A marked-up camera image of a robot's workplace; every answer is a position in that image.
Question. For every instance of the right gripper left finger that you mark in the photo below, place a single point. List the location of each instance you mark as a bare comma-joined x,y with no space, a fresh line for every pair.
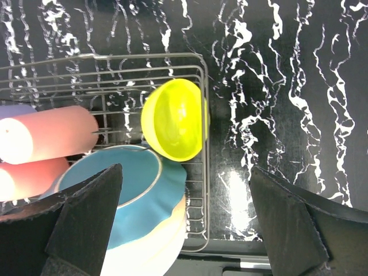
66,233

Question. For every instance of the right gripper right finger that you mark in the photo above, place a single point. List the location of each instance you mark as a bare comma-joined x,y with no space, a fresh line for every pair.
305,233

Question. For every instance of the tall pink cup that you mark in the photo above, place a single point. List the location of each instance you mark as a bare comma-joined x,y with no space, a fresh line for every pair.
48,134

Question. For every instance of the purple cup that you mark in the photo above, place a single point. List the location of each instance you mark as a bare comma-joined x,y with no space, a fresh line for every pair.
9,111

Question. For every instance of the short pink cup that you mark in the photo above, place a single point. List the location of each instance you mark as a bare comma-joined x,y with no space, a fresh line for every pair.
20,181

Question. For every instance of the white plate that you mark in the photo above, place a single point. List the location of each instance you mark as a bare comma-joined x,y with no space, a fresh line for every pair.
153,254

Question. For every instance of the teal plate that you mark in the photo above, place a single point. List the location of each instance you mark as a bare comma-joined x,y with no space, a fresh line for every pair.
152,186

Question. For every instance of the beige plate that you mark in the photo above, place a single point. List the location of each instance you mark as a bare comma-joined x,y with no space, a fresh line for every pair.
166,230

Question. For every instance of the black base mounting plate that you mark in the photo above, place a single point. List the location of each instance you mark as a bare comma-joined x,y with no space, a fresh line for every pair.
224,257

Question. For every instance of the yellow-green bowl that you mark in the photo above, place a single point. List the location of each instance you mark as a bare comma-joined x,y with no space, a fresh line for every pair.
174,120

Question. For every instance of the wire dish rack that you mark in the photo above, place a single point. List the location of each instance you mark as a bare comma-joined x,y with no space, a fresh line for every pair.
114,90

